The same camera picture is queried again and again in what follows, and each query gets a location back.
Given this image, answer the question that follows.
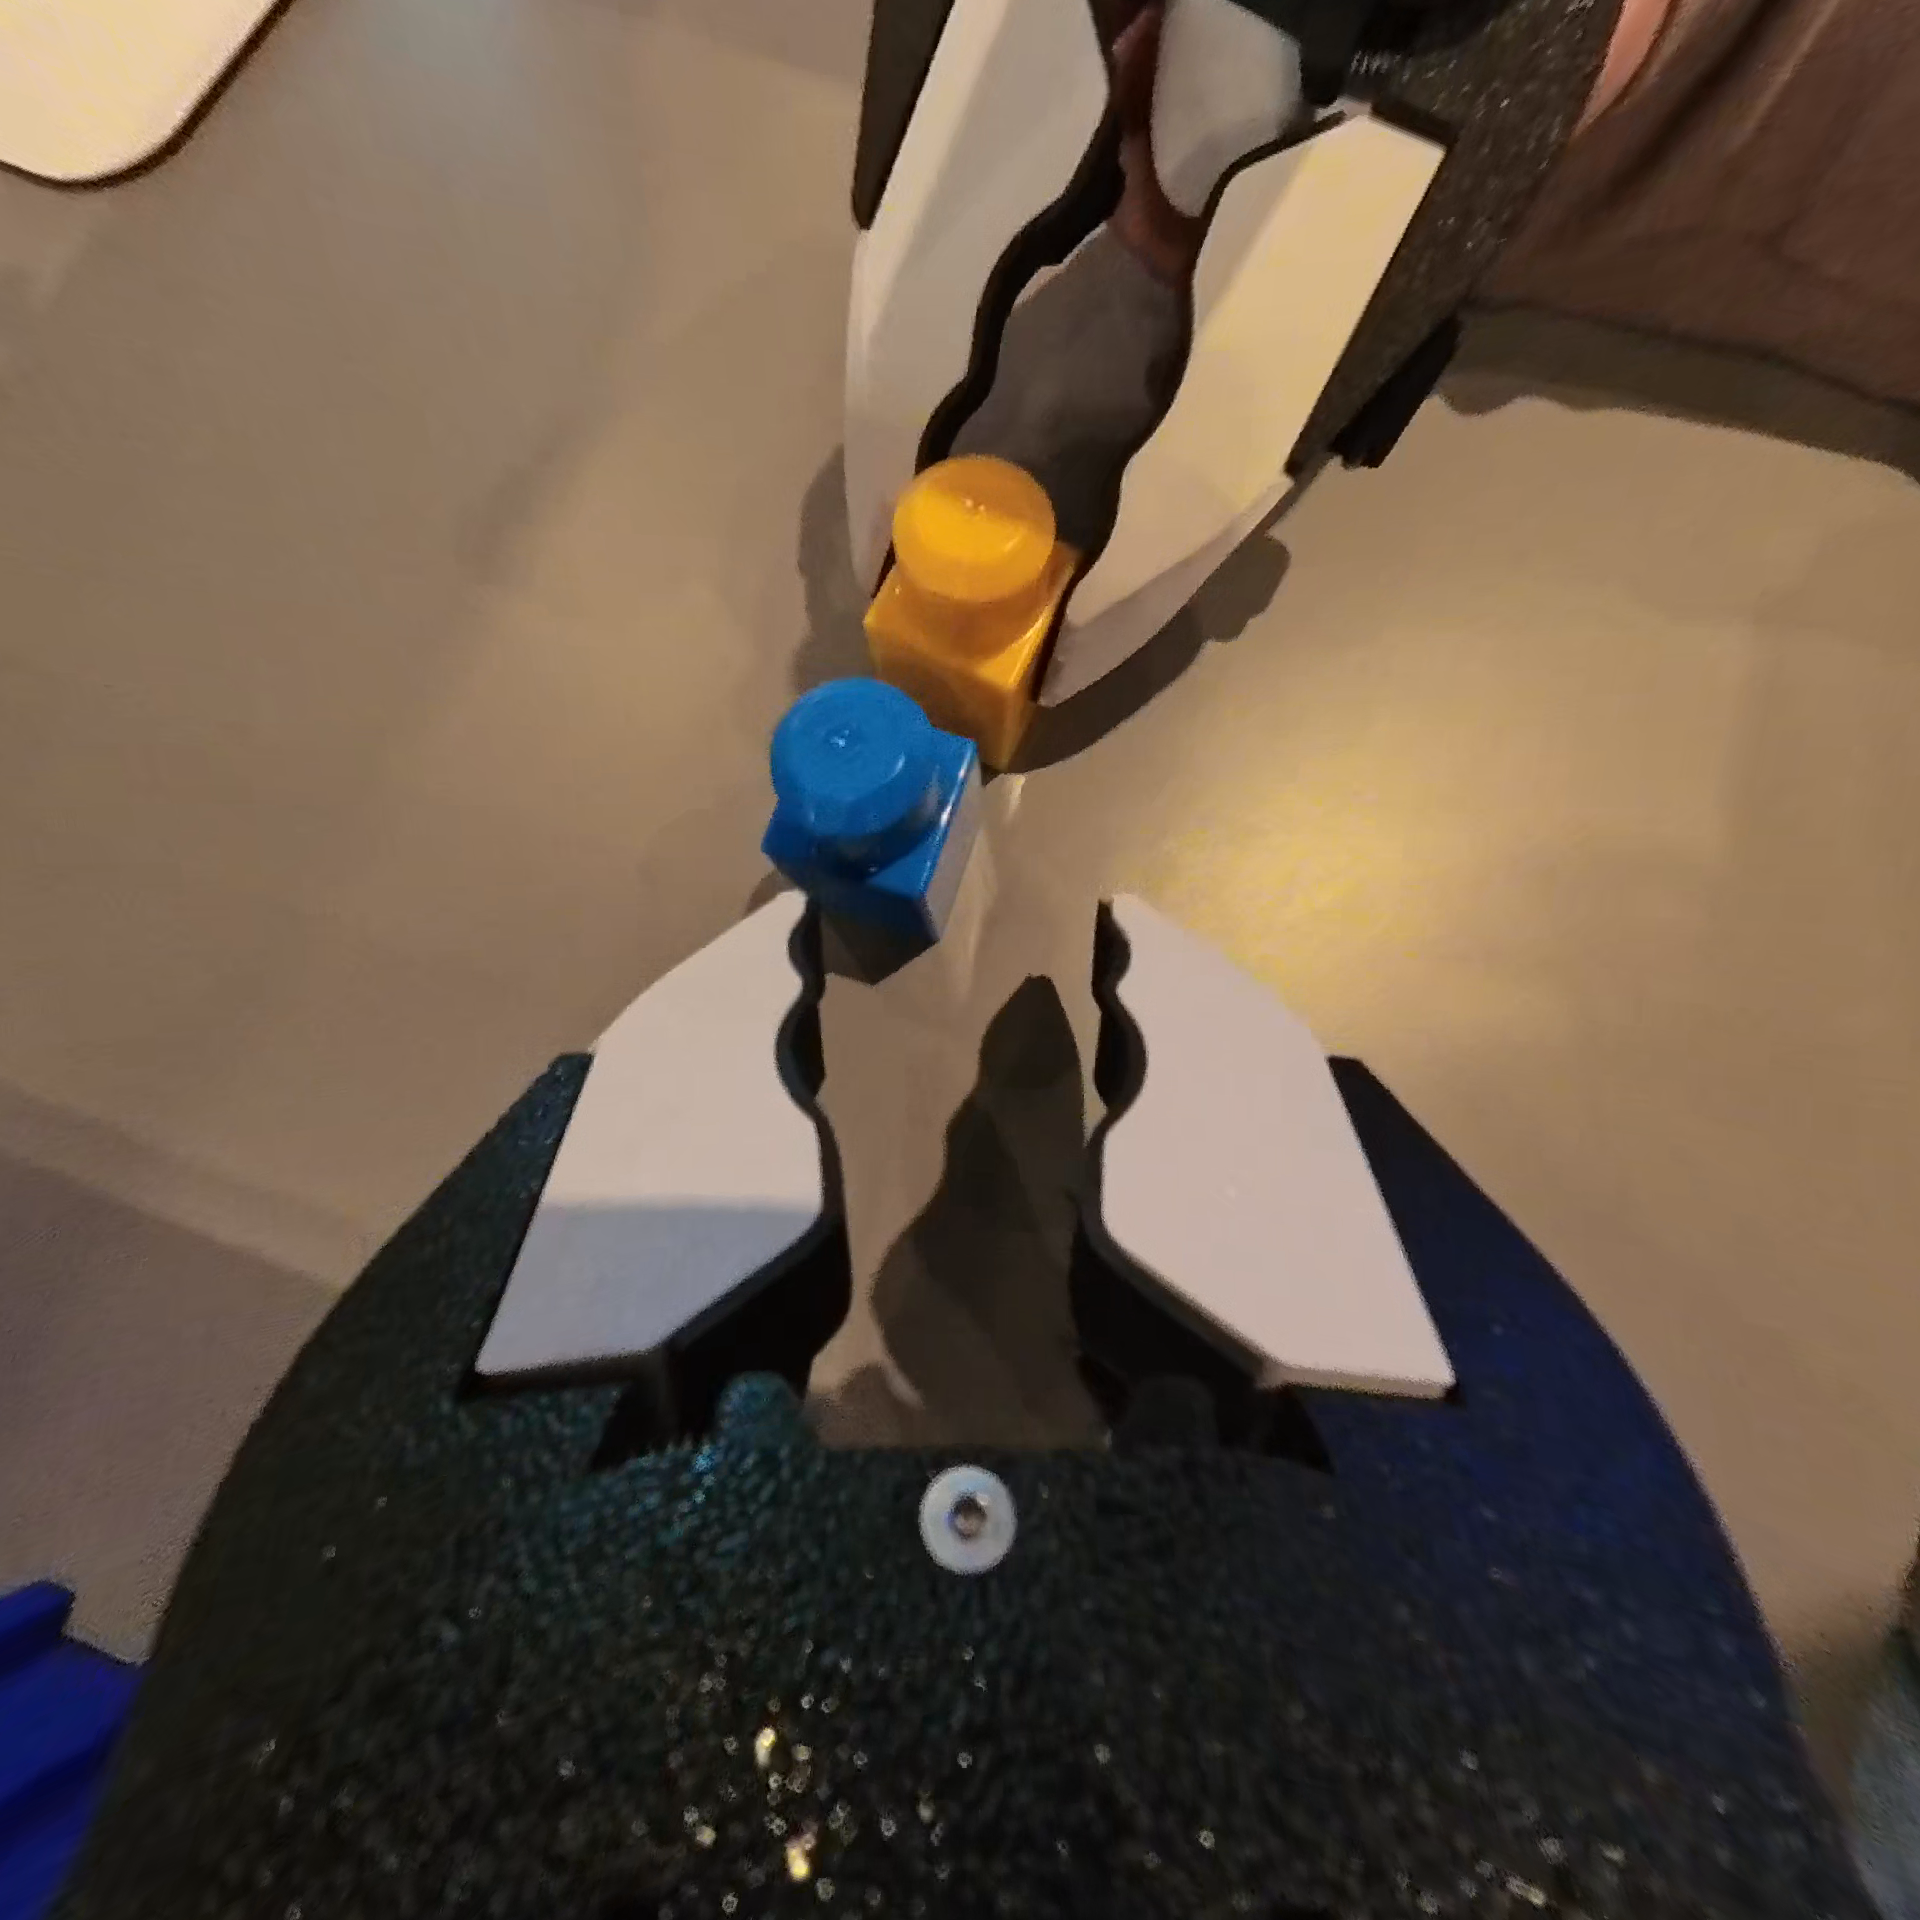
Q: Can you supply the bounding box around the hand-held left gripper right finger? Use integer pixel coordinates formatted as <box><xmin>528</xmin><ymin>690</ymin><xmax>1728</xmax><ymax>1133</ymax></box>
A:
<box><xmin>1078</xmin><ymin>901</ymin><xmax>1457</xmax><ymax>1403</ymax></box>

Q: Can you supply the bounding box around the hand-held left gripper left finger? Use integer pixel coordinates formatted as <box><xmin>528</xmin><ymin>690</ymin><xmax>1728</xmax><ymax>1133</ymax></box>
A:
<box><xmin>473</xmin><ymin>886</ymin><xmax>852</xmax><ymax>1465</ymax></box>

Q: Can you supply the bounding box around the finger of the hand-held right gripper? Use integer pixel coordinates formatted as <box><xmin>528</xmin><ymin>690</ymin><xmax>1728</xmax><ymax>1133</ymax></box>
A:
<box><xmin>840</xmin><ymin>0</ymin><xmax>1127</xmax><ymax>595</ymax></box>
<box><xmin>1043</xmin><ymin>111</ymin><xmax>1455</xmax><ymax>711</ymax></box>

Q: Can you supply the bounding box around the blue single-stud block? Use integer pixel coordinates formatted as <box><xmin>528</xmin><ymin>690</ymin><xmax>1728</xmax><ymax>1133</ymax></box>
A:
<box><xmin>759</xmin><ymin>674</ymin><xmax>985</xmax><ymax>986</ymax></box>

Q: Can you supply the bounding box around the yellow single-stud block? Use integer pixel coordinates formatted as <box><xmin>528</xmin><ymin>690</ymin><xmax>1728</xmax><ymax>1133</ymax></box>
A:
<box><xmin>863</xmin><ymin>455</ymin><xmax>1086</xmax><ymax>770</ymax></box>

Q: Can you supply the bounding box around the blue plastic bin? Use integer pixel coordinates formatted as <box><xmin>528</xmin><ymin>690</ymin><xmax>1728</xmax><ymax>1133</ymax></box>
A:
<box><xmin>0</xmin><ymin>1578</ymin><xmax>145</xmax><ymax>1920</ymax></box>

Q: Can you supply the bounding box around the person's right forearm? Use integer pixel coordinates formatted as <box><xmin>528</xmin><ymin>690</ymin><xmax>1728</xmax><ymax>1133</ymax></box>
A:
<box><xmin>1476</xmin><ymin>0</ymin><xmax>1920</xmax><ymax>482</ymax></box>

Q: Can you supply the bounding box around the person's right hand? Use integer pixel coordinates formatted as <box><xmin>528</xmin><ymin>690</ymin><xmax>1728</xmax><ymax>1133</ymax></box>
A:
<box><xmin>1112</xmin><ymin>134</ymin><xmax>1206</xmax><ymax>290</ymax></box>

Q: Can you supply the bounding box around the white stand base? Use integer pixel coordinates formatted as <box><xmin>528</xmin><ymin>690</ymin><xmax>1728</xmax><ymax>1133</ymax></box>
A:
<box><xmin>0</xmin><ymin>0</ymin><xmax>288</xmax><ymax>190</ymax></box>

